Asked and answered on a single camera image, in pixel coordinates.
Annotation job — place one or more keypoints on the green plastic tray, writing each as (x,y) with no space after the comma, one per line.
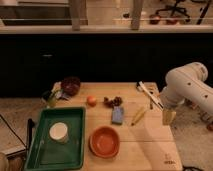
(49,154)

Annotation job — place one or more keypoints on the blue sponge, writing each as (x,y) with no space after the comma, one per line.
(117,115)

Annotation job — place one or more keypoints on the red orange bowl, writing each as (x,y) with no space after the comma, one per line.
(104,142)

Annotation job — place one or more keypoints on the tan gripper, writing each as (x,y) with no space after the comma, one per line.
(168,116)

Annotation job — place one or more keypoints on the white handled knife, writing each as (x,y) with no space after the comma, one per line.
(151,96)

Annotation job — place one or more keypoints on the dark grape bunch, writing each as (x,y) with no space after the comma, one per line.
(117,101)

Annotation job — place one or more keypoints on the black office chair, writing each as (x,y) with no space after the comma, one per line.
(175,8)

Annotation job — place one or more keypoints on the yellow banana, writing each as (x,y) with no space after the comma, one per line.
(138,116)

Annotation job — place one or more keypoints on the orange fruit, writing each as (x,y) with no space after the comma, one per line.
(91,101)

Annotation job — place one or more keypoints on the dark red bowl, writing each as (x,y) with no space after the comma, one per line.
(71,85)

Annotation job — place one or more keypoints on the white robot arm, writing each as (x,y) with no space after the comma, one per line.
(186,82)

